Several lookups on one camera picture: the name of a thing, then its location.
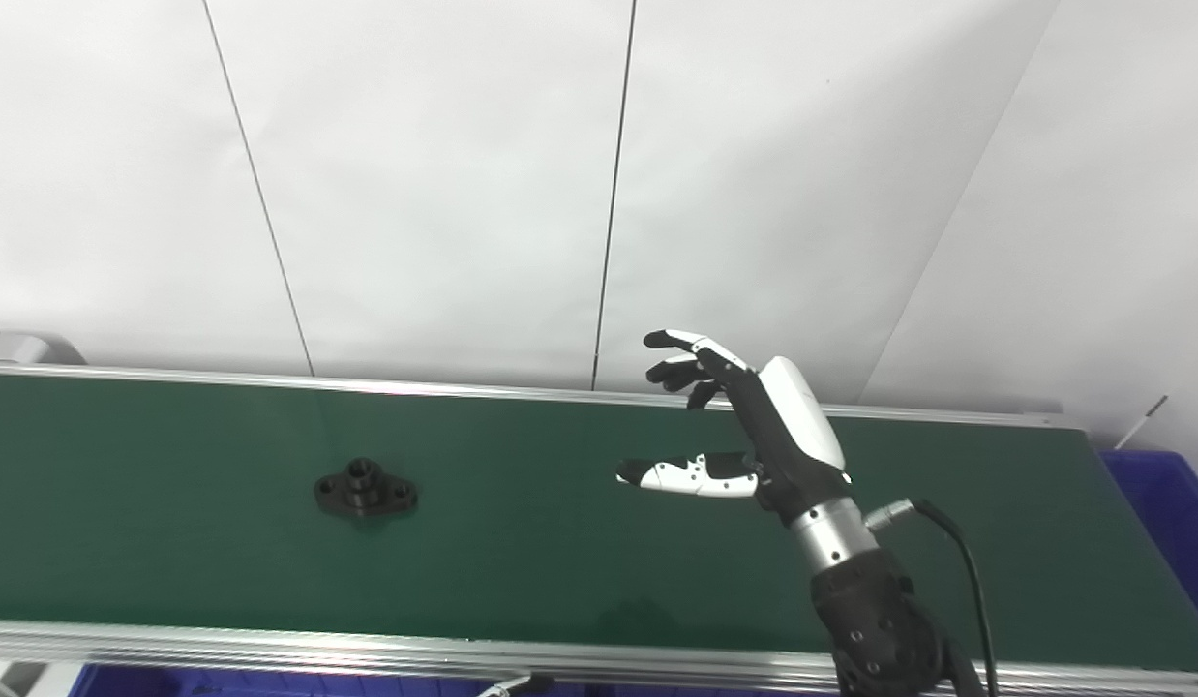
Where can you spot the black flanged machine part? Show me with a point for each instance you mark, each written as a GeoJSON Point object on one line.
{"type": "Point", "coordinates": [365, 492]}

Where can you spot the blue plastic bin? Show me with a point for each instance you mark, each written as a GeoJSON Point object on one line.
{"type": "Point", "coordinates": [1170, 513]}
{"type": "Point", "coordinates": [270, 685]}

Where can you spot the green conveyor belt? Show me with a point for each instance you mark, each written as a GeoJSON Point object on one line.
{"type": "Point", "coordinates": [270, 644]}
{"type": "Point", "coordinates": [222, 561]}

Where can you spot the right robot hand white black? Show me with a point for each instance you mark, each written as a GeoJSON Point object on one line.
{"type": "Point", "coordinates": [793, 426]}

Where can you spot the white conveyor support leg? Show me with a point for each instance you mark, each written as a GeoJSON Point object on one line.
{"type": "Point", "coordinates": [4, 680]}

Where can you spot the grey conveyor end housing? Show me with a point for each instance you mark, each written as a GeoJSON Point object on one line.
{"type": "Point", "coordinates": [23, 348]}

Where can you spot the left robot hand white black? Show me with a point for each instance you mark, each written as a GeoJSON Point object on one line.
{"type": "Point", "coordinates": [517, 685]}

